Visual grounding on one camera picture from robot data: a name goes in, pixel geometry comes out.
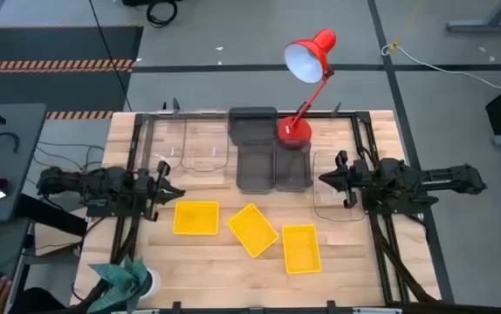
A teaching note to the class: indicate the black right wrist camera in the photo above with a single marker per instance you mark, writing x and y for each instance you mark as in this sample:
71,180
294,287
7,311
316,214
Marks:
342,158

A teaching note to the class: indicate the black hazard-striped floor mat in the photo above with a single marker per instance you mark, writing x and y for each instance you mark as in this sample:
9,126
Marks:
58,43

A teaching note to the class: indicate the clear plastic bin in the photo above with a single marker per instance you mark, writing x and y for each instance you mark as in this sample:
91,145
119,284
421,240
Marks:
204,148
327,205
165,144

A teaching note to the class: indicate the black frame clamp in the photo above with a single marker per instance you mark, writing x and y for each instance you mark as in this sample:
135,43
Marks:
176,307

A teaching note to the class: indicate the green snake plant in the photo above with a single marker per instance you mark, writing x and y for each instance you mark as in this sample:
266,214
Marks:
121,283

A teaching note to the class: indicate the smoke grey plastic bin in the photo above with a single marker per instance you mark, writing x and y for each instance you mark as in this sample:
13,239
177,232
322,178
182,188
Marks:
252,124
255,170
293,172

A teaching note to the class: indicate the white plant pot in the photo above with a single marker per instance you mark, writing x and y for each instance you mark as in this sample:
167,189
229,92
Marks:
153,283

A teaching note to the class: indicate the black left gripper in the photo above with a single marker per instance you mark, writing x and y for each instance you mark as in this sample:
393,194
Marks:
150,192

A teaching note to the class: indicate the black aluminium table frame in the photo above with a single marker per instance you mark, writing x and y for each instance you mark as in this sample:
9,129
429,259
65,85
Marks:
346,116

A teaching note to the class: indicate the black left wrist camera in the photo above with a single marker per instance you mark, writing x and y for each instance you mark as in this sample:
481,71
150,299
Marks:
163,168

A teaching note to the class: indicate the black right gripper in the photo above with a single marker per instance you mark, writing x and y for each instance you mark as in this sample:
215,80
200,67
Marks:
353,181

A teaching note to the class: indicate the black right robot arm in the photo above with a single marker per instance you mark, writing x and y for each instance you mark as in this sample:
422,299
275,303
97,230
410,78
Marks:
407,183

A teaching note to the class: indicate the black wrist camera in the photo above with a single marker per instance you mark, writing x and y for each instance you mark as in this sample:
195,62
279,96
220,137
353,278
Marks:
163,168
342,158

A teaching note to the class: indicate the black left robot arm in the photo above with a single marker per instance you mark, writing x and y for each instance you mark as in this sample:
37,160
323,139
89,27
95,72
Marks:
102,183

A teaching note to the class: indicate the yellow plastic basket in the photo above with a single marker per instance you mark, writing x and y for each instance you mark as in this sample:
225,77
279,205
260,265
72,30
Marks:
252,230
301,249
196,218

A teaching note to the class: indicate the black desk support beam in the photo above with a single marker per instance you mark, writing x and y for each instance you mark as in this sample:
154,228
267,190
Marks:
54,216

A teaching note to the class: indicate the silver aluminium bar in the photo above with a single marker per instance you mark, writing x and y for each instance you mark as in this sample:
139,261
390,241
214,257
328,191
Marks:
377,311
148,311

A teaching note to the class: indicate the grey side desk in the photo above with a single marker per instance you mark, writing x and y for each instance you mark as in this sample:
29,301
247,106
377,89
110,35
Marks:
15,131

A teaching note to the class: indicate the red desk lamp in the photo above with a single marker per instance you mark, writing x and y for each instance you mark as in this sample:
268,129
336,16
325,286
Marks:
294,133

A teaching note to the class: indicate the grey table leg base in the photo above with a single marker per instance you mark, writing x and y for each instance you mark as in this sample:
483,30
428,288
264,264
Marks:
486,25

